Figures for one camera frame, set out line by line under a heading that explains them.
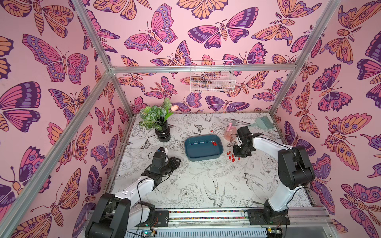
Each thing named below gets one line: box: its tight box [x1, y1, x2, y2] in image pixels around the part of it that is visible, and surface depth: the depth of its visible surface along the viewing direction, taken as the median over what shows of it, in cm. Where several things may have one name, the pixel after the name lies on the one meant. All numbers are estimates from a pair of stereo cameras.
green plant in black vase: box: [138, 97, 179, 143], surface depth 88 cm
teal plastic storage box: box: [184, 134, 224, 162], surface depth 103 cm
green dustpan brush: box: [250, 116, 275, 129], surface depth 116 cm
